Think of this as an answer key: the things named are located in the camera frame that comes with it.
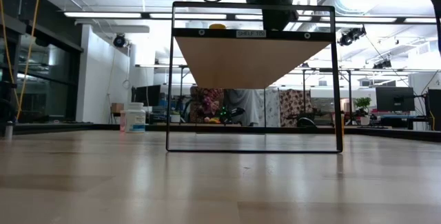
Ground white patterned cloth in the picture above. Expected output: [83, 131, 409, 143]
[263, 88, 282, 128]

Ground black aluminium rig frame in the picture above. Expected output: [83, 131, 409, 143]
[0, 122, 441, 143]

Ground yellow power cable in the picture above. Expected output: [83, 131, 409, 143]
[0, 0, 43, 122]

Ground black round ceiling camera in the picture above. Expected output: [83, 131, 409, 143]
[112, 34, 127, 48]

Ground black background chair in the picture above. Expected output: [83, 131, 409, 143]
[296, 116, 318, 128]

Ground dark floral cloth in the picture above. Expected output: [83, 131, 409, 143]
[189, 85, 225, 124]

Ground brown floral cloth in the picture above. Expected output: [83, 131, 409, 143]
[278, 88, 313, 128]

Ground small grey cylinder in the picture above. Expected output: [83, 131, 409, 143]
[3, 121, 14, 141]

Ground white bottle with blue label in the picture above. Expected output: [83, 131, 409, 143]
[124, 101, 147, 134]

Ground dark monitor back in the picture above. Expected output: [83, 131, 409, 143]
[427, 88, 441, 132]

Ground background robot with green lights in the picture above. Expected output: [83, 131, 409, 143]
[218, 105, 246, 125]

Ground potted green plant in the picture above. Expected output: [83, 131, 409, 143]
[353, 96, 373, 126]

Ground plain grey cloth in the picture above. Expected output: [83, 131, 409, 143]
[223, 89, 265, 128]

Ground black computer monitor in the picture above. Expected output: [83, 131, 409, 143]
[132, 84, 162, 107]
[375, 86, 416, 112]

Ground ceiling light strip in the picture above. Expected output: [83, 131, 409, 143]
[63, 10, 441, 25]

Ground black ceiling spotlights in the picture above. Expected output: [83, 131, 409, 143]
[337, 26, 367, 48]
[372, 58, 393, 70]

